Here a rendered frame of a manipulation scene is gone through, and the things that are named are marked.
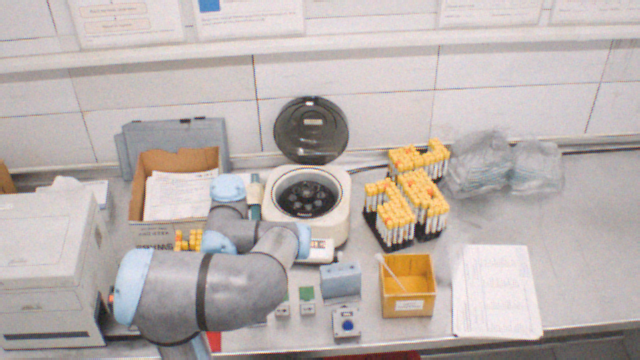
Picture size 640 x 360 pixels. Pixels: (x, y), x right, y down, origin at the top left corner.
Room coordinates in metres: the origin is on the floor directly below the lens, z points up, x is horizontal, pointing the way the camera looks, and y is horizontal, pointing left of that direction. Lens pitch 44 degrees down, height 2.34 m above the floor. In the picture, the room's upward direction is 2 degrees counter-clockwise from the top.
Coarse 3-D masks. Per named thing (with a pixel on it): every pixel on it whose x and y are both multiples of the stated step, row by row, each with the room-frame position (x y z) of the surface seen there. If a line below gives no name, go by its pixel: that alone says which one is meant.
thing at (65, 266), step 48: (48, 192) 1.18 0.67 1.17; (0, 240) 1.03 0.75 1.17; (48, 240) 1.02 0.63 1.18; (96, 240) 1.10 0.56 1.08; (0, 288) 0.91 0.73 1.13; (48, 288) 0.92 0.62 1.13; (96, 288) 1.00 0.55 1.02; (0, 336) 0.91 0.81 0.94; (48, 336) 0.92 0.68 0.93; (96, 336) 0.92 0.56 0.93
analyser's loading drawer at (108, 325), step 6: (102, 318) 0.98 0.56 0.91; (108, 318) 0.98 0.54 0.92; (114, 318) 0.98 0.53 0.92; (102, 324) 0.96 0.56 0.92; (108, 324) 0.96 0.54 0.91; (114, 324) 0.96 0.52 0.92; (120, 324) 0.96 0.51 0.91; (102, 330) 0.95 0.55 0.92; (108, 330) 0.95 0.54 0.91; (114, 330) 0.95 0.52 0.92; (120, 330) 0.95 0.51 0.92; (126, 330) 0.95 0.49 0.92; (132, 330) 0.94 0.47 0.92
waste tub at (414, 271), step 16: (384, 256) 1.12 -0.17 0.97; (400, 256) 1.12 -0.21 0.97; (416, 256) 1.12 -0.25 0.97; (384, 272) 1.12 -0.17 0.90; (400, 272) 1.12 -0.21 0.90; (416, 272) 1.12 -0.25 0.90; (432, 272) 1.06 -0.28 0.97; (384, 288) 1.02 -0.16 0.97; (400, 288) 1.08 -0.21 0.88; (416, 288) 1.08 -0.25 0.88; (432, 288) 1.03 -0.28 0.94; (384, 304) 0.99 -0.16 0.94; (400, 304) 0.99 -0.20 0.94; (416, 304) 0.99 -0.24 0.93; (432, 304) 0.99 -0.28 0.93
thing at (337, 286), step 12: (336, 264) 1.10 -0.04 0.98; (348, 264) 1.09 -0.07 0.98; (324, 276) 1.06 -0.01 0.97; (336, 276) 1.06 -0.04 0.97; (348, 276) 1.06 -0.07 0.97; (360, 276) 1.07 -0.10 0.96; (324, 288) 1.05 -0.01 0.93; (336, 288) 1.06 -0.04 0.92; (348, 288) 1.06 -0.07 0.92; (360, 288) 1.07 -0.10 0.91; (324, 300) 1.05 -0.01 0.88; (336, 300) 1.05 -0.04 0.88; (348, 300) 1.05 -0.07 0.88
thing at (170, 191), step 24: (144, 168) 1.49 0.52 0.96; (168, 168) 1.50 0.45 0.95; (192, 168) 1.50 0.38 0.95; (216, 168) 1.50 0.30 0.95; (144, 192) 1.42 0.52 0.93; (168, 192) 1.41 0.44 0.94; (192, 192) 1.41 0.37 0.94; (144, 216) 1.32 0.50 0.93; (168, 216) 1.31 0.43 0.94; (192, 216) 1.31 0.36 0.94; (144, 240) 1.22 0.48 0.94; (168, 240) 1.22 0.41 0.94
